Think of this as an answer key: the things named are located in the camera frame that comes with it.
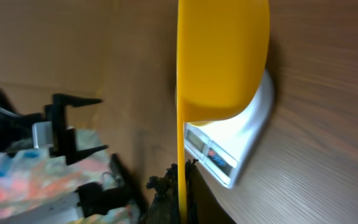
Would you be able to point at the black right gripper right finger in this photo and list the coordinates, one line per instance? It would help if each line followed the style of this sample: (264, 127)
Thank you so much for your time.
(203, 208)

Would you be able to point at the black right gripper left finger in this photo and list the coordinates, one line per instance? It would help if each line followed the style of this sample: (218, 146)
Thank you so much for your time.
(164, 207)

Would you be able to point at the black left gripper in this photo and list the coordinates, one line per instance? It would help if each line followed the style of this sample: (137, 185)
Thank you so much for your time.
(64, 138)

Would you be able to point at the yellow plastic measuring scoop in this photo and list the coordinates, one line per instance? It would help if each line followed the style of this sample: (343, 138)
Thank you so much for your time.
(222, 48)

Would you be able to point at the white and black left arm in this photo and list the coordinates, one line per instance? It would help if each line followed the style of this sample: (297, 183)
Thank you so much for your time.
(17, 131)

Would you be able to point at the white digital kitchen scale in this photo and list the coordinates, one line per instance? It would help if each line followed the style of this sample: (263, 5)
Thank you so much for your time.
(223, 147)

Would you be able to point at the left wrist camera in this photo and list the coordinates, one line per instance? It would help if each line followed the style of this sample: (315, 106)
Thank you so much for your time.
(42, 135)

